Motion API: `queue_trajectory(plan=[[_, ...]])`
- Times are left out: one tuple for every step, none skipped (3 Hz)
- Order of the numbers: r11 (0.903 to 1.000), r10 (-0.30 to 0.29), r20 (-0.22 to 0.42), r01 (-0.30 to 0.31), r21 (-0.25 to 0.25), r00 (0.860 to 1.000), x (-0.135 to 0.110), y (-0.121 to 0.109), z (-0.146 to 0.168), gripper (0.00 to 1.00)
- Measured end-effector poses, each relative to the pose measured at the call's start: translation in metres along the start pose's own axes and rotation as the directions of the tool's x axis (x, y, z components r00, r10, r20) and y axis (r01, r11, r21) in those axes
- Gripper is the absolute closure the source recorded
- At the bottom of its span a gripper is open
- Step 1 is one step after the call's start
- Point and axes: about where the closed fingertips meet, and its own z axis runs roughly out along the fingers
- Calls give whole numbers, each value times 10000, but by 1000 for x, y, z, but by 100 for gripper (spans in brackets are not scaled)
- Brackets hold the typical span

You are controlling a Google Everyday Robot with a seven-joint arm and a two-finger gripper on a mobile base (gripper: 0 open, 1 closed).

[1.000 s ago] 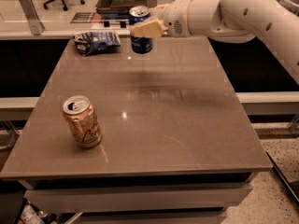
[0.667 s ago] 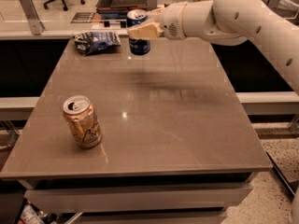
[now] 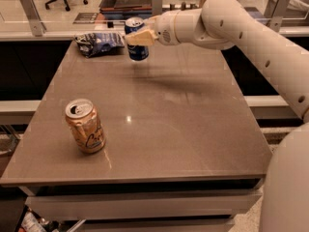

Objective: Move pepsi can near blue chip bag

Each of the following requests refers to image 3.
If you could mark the left metal glass bracket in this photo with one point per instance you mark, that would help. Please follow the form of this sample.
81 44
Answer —
36 25

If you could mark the middle metal glass bracket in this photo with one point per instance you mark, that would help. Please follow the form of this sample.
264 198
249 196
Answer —
156 7

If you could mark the dark tray with orange lid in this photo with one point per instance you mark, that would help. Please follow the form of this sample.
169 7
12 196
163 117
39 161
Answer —
123 9

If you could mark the metal glass bracket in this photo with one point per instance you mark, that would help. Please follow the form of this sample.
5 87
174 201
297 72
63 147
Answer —
278 14
36 25
156 7

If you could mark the right metal glass bracket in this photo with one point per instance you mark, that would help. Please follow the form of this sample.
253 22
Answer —
278 14

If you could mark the blue chip bag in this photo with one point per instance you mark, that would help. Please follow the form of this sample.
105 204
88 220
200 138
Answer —
93 44

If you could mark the blue pepsi can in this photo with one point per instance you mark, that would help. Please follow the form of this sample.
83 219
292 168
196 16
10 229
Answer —
136 52

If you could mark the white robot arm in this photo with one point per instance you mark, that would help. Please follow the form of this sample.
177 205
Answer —
284 64

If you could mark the grey cabinet drawer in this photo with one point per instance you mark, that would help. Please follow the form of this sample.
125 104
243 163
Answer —
177 204

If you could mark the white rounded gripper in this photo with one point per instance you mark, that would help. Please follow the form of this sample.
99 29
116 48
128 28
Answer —
164 28

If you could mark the dented orange soda can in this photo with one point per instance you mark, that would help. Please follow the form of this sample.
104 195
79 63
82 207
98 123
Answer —
84 122

